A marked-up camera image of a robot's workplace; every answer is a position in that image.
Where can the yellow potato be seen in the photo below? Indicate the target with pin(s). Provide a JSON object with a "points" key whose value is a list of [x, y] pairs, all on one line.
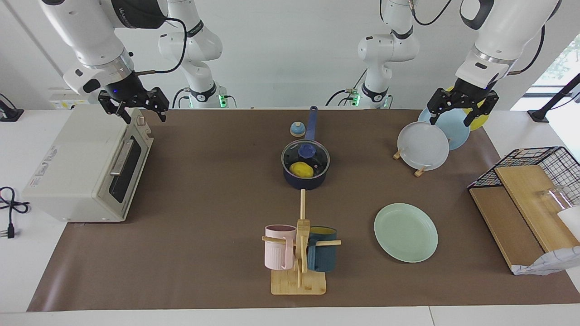
{"points": [[302, 170]]}

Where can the white printed cloth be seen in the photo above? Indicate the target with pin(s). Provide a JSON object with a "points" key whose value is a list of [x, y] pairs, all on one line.
{"points": [[553, 262]]}

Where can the white power strip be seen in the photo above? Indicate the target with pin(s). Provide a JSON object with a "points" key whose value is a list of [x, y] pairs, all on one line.
{"points": [[68, 100]]}

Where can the clear glass cup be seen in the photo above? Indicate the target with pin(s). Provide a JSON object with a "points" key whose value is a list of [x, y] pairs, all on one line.
{"points": [[555, 197]]}

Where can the wooden mug tree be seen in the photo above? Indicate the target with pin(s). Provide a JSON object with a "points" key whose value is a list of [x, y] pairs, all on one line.
{"points": [[299, 283]]}

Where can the dark teal mug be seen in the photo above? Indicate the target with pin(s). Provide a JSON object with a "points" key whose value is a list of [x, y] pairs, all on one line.
{"points": [[322, 260]]}

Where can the black angled stand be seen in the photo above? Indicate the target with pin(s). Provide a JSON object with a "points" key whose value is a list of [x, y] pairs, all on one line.
{"points": [[550, 102]]}

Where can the grey plate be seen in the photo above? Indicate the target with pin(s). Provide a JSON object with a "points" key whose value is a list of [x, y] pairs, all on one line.
{"points": [[423, 147]]}

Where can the brown table mat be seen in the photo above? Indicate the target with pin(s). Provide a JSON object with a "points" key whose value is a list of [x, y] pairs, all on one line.
{"points": [[204, 203]]}

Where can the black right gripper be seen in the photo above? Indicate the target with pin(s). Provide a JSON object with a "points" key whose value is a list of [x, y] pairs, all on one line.
{"points": [[120, 88]]}

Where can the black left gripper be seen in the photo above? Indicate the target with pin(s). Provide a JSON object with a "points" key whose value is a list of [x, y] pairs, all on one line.
{"points": [[469, 93]]}

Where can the dark blue saucepan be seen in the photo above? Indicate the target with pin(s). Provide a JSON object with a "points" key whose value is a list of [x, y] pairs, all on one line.
{"points": [[308, 183]]}

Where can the pink ribbed mug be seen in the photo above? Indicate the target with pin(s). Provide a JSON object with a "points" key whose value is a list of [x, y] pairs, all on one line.
{"points": [[276, 253]]}

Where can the black desk clamp mount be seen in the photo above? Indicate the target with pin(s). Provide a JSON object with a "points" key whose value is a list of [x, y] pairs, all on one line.
{"points": [[9, 113]]}

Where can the mint green plate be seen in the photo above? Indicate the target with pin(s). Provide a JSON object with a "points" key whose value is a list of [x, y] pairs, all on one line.
{"points": [[405, 233]]}

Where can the wooden two-tier shelf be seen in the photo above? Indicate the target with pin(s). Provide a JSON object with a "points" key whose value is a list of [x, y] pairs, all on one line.
{"points": [[525, 199]]}

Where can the glass lid with blue knob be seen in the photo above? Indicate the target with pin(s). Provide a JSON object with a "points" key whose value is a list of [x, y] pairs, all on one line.
{"points": [[306, 149]]}

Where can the light blue plate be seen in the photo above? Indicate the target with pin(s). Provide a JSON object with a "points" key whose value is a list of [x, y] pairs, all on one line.
{"points": [[455, 133]]}

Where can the yellow plate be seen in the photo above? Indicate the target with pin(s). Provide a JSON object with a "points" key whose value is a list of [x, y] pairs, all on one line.
{"points": [[480, 121]]}

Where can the cream toaster oven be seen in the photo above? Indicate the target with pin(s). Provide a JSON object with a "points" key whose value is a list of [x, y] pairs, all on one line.
{"points": [[72, 167]]}

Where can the wooden plate rack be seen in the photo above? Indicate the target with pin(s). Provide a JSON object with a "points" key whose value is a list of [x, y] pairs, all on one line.
{"points": [[420, 172]]}

